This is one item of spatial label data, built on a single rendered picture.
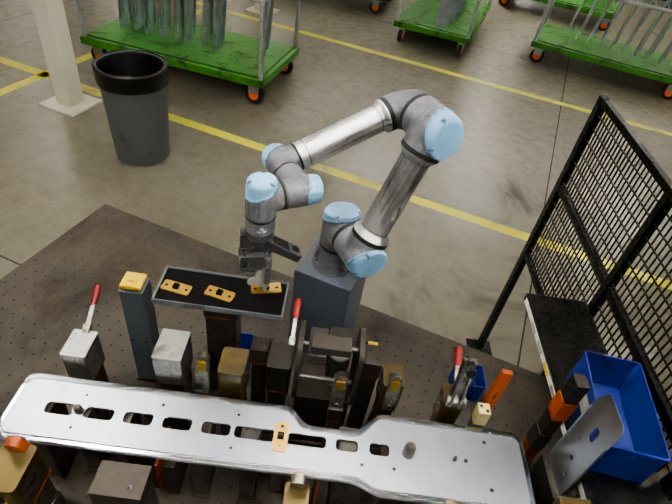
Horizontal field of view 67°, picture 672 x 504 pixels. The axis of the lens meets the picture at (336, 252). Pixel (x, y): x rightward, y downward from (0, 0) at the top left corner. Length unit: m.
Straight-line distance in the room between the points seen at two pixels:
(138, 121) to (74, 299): 2.03
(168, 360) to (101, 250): 1.05
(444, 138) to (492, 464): 0.87
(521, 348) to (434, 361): 1.26
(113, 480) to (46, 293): 1.07
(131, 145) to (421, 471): 3.27
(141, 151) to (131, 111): 0.33
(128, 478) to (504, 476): 0.94
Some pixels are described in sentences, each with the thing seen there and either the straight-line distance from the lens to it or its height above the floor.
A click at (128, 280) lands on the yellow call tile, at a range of 1.57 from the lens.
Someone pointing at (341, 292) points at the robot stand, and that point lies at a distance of 1.64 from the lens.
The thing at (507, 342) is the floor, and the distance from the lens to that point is 3.21.
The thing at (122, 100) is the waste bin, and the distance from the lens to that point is 3.92.
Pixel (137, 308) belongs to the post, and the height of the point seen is 1.08.
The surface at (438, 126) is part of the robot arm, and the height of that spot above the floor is 1.70.
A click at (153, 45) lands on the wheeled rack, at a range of 5.57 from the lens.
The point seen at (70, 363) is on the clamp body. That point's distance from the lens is 1.59.
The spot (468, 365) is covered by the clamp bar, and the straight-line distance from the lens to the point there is 1.40.
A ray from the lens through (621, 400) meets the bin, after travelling 1.79.
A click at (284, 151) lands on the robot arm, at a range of 1.34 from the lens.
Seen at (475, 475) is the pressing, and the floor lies 1.00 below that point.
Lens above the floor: 2.26
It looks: 41 degrees down
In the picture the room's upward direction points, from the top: 9 degrees clockwise
